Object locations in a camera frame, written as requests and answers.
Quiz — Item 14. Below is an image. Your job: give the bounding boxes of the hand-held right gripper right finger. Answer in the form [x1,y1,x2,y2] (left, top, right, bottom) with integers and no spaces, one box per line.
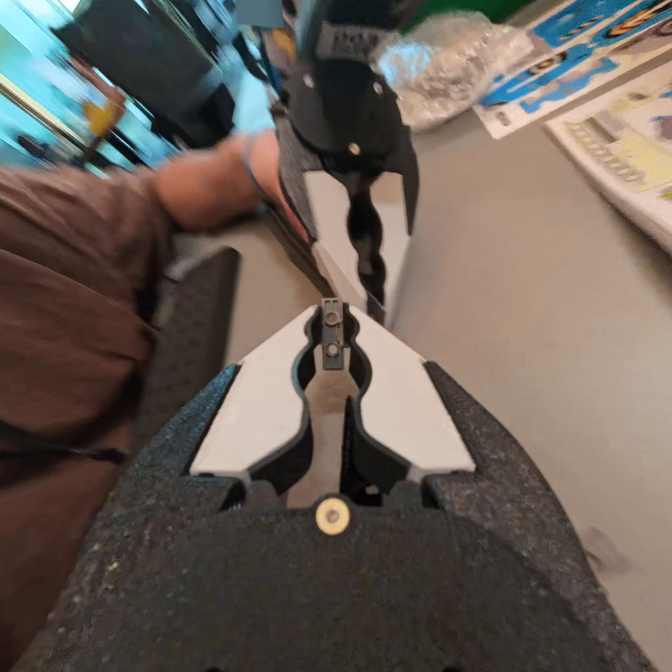
[340,306,477,494]

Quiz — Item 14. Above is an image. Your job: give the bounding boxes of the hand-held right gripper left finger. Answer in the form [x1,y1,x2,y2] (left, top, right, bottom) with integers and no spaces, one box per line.
[189,306,322,494]

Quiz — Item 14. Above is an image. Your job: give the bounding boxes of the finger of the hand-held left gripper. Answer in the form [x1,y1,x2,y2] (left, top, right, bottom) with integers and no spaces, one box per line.
[366,175,411,327]
[303,170,370,312]

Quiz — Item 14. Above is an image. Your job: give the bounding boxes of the grey toy track chain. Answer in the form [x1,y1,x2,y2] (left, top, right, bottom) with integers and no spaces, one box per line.
[265,202,337,297]

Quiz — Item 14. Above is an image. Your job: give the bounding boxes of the single grey track link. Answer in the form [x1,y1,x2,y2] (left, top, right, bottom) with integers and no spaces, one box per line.
[319,297,351,371]

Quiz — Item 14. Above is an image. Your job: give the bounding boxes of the person's left forearm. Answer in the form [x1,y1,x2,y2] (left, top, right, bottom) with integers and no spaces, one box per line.
[152,130,281,233]

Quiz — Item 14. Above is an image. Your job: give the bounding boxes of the grey desk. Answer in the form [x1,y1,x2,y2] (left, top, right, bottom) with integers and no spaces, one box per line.
[223,105,672,672]

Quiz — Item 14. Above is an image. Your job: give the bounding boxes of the black perforated pad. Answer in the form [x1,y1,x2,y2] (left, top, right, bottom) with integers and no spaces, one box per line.
[128,246,241,457]

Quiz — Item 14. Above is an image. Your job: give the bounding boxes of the bubble wrap bag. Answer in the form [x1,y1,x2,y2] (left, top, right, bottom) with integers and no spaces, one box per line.
[377,12,535,133]

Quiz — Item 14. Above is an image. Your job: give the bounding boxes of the green plastic bin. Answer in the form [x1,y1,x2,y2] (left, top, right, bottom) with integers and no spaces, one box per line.
[401,0,533,33]

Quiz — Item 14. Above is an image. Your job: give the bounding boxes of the black cabinet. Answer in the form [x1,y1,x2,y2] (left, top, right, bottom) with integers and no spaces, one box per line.
[52,0,236,150]

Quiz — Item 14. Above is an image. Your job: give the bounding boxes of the blue printed sticker sheet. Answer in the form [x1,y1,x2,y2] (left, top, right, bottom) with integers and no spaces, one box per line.
[471,0,672,141]

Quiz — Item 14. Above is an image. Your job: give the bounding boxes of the open instruction booklet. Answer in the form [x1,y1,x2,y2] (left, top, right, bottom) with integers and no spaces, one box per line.
[545,65,672,255]

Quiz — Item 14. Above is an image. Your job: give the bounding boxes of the grey metal bracket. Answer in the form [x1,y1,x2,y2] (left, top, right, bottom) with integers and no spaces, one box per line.
[580,526,632,574]

